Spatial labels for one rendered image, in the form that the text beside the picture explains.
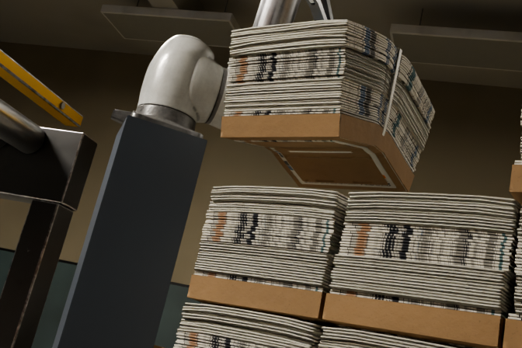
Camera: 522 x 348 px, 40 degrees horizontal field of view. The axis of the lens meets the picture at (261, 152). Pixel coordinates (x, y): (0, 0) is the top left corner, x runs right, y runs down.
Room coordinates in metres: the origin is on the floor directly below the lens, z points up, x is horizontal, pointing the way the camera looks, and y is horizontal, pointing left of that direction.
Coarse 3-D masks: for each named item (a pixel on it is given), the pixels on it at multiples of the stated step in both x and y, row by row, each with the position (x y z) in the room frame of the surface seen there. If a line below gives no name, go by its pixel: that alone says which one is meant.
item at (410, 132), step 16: (416, 80) 1.40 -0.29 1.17; (400, 96) 1.36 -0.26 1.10; (416, 96) 1.42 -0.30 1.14; (400, 112) 1.38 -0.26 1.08; (416, 112) 1.43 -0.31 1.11; (432, 112) 1.48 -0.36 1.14; (400, 128) 1.39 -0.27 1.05; (416, 128) 1.44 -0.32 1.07; (400, 144) 1.40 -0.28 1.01; (416, 144) 1.46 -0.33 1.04; (288, 160) 1.52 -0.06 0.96; (304, 160) 1.49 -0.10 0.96; (320, 160) 1.47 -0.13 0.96; (336, 160) 1.44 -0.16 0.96; (352, 160) 1.41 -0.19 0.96; (368, 160) 1.39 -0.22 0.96; (384, 160) 1.37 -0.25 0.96; (416, 160) 1.47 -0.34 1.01; (304, 176) 1.56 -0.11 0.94; (320, 176) 1.53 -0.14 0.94; (336, 176) 1.50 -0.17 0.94; (352, 176) 1.48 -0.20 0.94; (368, 176) 1.45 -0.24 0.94; (384, 176) 1.42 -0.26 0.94
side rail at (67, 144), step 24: (48, 144) 1.12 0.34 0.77; (72, 144) 1.11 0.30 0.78; (96, 144) 1.15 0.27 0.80; (0, 168) 1.15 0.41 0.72; (24, 168) 1.13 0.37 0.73; (48, 168) 1.12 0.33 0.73; (72, 168) 1.11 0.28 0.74; (0, 192) 1.14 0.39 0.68; (24, 192) 1.13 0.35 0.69; (48, 192) 1.11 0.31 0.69; (72, 192) 1.12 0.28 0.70
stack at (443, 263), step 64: (256, 192) 1.29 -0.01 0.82; (320, 192) 1.21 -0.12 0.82; (384, 192) 1.14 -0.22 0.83; (256, 256) 1.28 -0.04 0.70; (320, 256) 1.20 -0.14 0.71; (384, 256) 1.13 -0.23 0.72; (448, 256) 1.07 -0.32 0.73; (512, 256) 1.02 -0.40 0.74; (192, 320) 1.34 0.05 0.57; (256, 320) 1.25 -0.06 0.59; (320, 320) 1.20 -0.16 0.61
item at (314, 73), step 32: (256, 32) 1.30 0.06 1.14; (288, 32) 1.26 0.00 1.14; (320, 32) 1.21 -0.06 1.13; (352, 32) 1.19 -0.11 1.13; (256, 64) 1.32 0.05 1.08; (288, 64) 1.28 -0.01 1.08; (320, 64) 1.23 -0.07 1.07; (352, 64) 1.21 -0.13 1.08; (384, 64) 1.30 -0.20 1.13; (256, 96) 1.33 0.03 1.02; (288, 96) 1.28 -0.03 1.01; (320, 96) 1.24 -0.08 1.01; (352, 96) 1.24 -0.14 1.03
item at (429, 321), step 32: (192, 288) 1.35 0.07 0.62; (224, 288) 1.31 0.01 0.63; (256, 288) 1.27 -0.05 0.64; (288, 288) 1.23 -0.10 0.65; (352, 320) 1.15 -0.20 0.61; (384, 320) 1.12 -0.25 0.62; (416, 320) 1.08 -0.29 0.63; (448, 320) 1.05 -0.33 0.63; (480, 320) 1.03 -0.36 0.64; (512, 320) 1.00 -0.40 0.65
